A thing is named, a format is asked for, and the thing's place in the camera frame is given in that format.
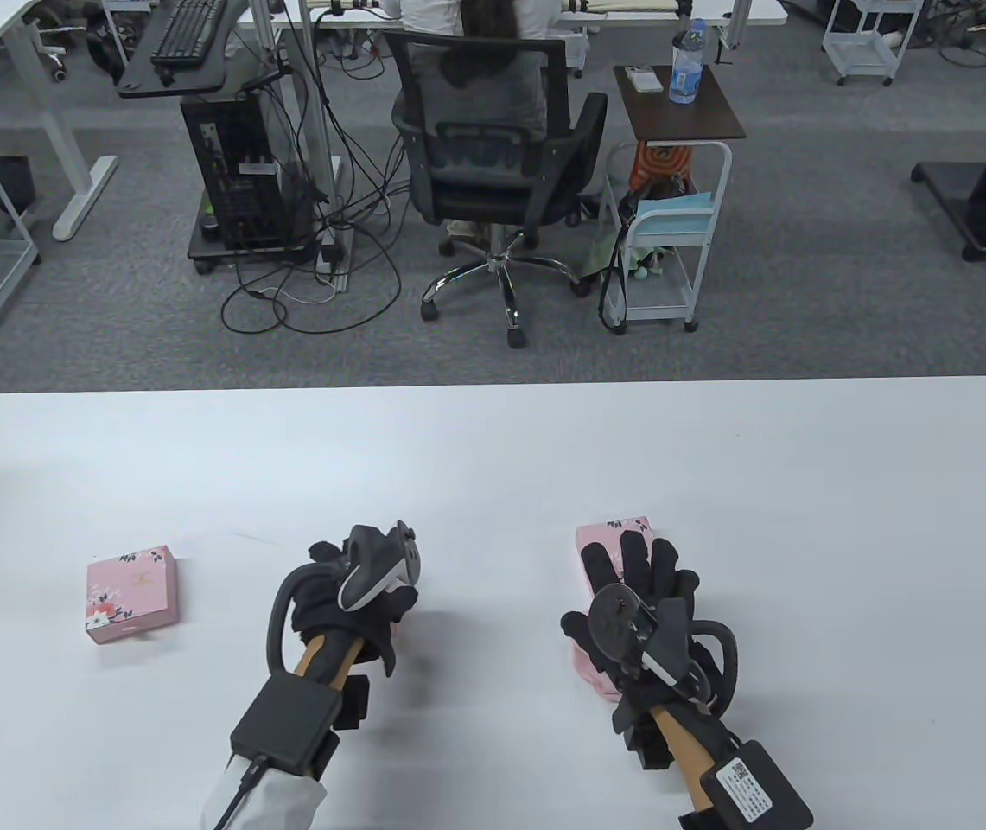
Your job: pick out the person's right hand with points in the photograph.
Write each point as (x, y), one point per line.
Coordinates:
(657, 575)

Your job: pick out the person's left hand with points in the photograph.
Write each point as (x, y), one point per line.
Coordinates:
(372, 622)

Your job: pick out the black VR controller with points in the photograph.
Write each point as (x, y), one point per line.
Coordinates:
(376, 566)
(618, 622)

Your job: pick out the person's left forearm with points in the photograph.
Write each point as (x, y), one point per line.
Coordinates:
(320, 661)

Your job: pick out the person's right forearm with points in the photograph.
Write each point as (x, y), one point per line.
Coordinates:
(687, 752)

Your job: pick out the black labelled wrist sensor box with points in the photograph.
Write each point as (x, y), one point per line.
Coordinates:
(752, 787)

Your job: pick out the green bag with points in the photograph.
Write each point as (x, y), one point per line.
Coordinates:
(605, 255)

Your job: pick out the light blue folder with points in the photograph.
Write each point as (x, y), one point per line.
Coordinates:
(674, 216)

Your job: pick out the grey power strip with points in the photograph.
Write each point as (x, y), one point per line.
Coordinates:
(330, 255)

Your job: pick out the black wheeled computer platform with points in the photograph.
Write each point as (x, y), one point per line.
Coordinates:
(242, 252)

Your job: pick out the black mesh office chair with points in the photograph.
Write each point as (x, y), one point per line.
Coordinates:
(492, 199)

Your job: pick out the orange patterned bag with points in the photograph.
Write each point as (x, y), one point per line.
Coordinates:
(661, 164)

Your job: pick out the brown side table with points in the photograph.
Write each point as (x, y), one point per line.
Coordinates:
(683, 121)

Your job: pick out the black computer tower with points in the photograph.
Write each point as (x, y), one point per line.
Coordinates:
(233, 164)

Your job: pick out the white smartphone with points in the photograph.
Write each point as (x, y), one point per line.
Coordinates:
(645, 79)

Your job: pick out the clear water bottle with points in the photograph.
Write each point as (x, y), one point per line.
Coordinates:
(686, 73)

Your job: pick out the white desk with metal legs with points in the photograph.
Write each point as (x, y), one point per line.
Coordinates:
(311, 86)

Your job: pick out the black keyboard tray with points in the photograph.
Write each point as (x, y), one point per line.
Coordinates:
(199, 82)

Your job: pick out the black keyboard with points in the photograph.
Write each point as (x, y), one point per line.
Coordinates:
(186, 35)

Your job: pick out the black backpack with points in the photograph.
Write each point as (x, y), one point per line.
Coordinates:
(108, 52)

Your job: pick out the white chair base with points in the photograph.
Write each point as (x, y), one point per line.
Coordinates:
(52, 60)

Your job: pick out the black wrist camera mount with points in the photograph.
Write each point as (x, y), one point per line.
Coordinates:
(652, 743)
(356, 702)

